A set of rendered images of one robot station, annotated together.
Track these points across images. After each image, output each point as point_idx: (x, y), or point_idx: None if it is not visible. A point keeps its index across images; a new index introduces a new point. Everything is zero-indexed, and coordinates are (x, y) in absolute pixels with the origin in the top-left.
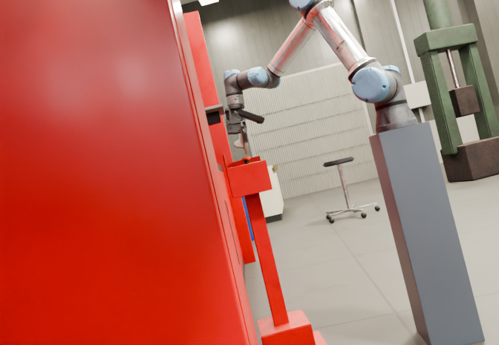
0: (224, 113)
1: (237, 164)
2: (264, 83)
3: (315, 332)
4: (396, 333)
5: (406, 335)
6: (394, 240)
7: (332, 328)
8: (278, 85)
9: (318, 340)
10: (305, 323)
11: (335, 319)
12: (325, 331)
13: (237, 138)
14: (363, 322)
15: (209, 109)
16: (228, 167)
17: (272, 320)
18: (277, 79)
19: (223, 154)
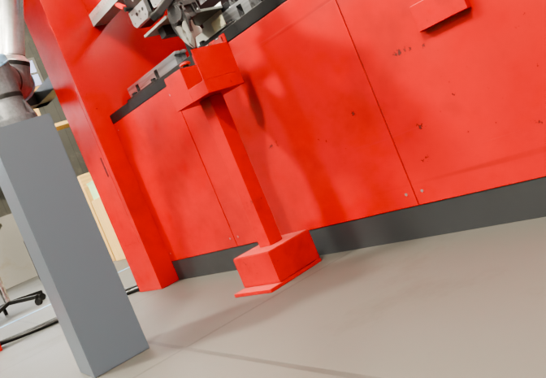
0: (165, 19)
1: (215, 49)
2: None
3: (270, 288)
4: (173, 336)
5: (160, 340)
6: (103, 240)
7: (260, 301)
8: None
9: (255, 288)
10: (240, 256)
11: (270, 305)
12: (265, 297)
13: (192, 23)
14: (223, 322)
15: (155, 35)
16: (226, 47)
17: (284, 238)
18: None
19: (192, 56)
